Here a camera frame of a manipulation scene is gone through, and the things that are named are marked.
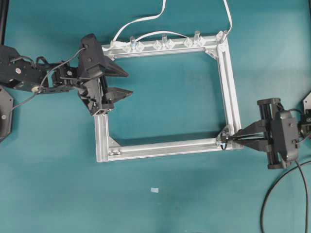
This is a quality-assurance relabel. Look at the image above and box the silver aluminium extrusion frame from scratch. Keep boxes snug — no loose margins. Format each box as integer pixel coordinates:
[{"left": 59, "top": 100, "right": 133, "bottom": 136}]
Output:
[{"left": 94, "top": 31, "right": 241, "bottom": 163}]

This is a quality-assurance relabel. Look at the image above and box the white flat cable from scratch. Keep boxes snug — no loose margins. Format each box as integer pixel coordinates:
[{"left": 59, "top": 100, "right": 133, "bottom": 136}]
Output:
[{"left": 110, "top": 0, "right": 233, "bottom": 48}]

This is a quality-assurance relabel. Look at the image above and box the thin grey right camera cable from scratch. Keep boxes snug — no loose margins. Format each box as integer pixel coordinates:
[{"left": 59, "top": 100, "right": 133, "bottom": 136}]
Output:
[{"left": 278, "top": 103, "right": 309, "bottom": 233}]

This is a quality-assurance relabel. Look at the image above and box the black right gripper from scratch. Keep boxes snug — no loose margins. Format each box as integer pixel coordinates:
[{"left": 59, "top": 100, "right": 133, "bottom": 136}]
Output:
[{"left": 234, "top": 98, "right": 299, "bottom": 169}]

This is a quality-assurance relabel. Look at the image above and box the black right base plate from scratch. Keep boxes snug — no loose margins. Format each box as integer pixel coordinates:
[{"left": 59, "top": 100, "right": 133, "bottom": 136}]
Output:
[{"left": 302, "top": 92, "right": 311, "bottom": 115}]

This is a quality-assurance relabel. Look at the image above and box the clear peg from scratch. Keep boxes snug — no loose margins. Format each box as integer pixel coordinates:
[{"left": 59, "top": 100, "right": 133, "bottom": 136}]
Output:
[
  {"left": 193, "top": 31, "right": 200, "bottom": 46},
  {"left": 130, "top": 36, "right": 136, "bottom": 52},
  {"left": 161, "top": 33, "right": 167, "bottom": 49}
]

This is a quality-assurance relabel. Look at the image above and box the clear peg right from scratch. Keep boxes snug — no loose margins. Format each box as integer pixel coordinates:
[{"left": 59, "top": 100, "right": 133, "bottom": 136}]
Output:
[{"left": 193, "top": 31, "right": 200, "bottom": 46}]

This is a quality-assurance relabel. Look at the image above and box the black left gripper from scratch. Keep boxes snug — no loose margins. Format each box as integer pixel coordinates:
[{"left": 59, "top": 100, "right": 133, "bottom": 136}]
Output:
[{"left": 77, "top": 33, "right": 133, "bottom": 116}]

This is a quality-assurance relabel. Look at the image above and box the black vertical frame post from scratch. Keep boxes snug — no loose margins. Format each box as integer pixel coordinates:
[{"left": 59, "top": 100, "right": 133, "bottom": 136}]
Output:
[{"left": 0, "top": 0, "right": 9, "bottom": 45}]

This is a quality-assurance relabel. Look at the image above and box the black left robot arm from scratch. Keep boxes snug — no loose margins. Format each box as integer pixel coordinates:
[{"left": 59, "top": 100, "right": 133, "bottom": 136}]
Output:
[{"left": 0, "top": 34, "right": 133, "bottom": 116}]

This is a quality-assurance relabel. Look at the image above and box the black cable with plug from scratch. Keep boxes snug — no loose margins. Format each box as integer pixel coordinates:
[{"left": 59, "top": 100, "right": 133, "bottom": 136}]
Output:
[{"left": 220, "top": 137, "right": 311, "bottom": 233}]

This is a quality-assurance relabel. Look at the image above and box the thin grey left camera cable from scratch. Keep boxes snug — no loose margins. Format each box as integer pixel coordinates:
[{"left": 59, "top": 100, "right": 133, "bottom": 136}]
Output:
[{"left": 12, "top": 46, "right": 87, "bottom": 110}]

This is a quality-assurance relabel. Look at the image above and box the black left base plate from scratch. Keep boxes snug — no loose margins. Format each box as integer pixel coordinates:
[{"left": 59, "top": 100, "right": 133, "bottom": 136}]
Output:
[{"left": 0, "top": 86, "right": 14, "bottom": 142}]

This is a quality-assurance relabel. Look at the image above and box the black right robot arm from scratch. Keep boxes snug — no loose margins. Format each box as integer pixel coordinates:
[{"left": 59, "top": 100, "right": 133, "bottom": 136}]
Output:
[{"left": 229, "top": 98, "right": 311, "bottom": 169}]

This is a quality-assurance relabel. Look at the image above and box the thin grey camera cable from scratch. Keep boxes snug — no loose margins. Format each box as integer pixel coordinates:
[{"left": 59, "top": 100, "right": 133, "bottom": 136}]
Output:
[
  {"left": 12, "top": 46, "right": 87, "bottom": 110},
  {"left": 278, "top": 103, "right": 309, "bottom": 233}
]

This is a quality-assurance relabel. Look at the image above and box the black string loop clip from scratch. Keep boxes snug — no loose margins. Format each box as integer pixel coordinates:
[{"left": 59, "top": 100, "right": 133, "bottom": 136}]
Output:
[{"left": 217, "top": 131, "right": 229, "bottom": 150}]

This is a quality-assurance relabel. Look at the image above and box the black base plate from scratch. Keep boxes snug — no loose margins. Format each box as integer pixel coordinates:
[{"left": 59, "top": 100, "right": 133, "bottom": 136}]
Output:
[
  {"left": 0, "top": 86, "right": 14, "bottom": 142},
  {"left": 302, "top": 92, "right": 311, "bottom": 115}
]

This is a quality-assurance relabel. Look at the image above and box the clear peg middle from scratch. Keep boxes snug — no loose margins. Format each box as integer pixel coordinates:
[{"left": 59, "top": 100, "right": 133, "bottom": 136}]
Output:
[{"left": 161, "top": 33, "right": 167, "bottom": 49}]

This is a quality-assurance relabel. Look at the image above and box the clear peg left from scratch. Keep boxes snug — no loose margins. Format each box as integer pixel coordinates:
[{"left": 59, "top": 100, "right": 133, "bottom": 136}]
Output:
[{"left": 130, "top": 36, "right": 136, "bottom": 52}]

